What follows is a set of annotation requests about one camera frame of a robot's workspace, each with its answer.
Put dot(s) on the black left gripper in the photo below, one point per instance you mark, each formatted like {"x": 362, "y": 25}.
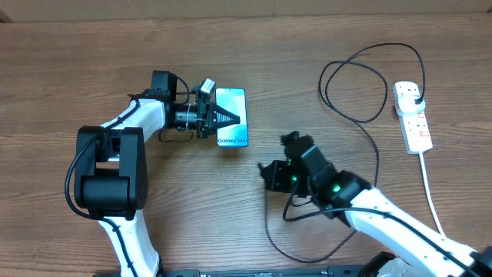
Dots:
{"x": 205, "y": 112}

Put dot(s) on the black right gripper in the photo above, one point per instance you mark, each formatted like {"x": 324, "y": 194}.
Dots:
{"x": 278, "y": 175}

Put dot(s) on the blue Galaxy smartphone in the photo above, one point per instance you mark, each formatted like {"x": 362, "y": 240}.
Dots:
{"x": 233, "y": 100}

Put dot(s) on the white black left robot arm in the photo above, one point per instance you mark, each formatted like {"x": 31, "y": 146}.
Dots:
{"x": 107, "y": 181}

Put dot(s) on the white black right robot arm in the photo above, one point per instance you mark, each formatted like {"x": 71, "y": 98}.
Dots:
{"x": 413, "y": 247}

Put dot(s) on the white charger plug adapter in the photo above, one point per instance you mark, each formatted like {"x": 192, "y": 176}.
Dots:
{"x": 409, "y": 104}

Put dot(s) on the white power strip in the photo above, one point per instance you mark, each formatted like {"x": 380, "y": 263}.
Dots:
{"x": 415, "y": 130}

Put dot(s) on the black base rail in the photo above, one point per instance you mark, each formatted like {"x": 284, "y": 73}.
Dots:
{"x": 330, "y": 271}

